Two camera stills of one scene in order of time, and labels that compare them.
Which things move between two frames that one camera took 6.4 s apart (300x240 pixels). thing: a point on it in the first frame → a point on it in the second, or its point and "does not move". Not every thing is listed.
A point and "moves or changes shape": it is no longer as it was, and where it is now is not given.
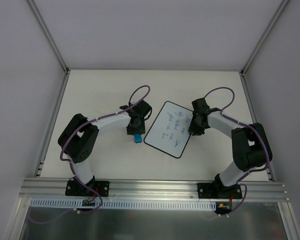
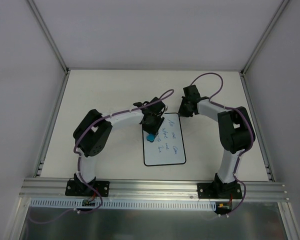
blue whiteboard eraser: x=137 y=137 → x=150 y=137
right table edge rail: x=269 y=167 does not move
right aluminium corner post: x=247 y=65 does not move
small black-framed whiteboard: x=169 y=131 moves or changes shape
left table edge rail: x=39 y=168 does not move
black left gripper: x=135 y=130 → x=153 y=125
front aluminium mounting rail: x=160 y=190 does not move
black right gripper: x=196 y=130 → x=184 y=109
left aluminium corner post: x=47 y=35 does not move
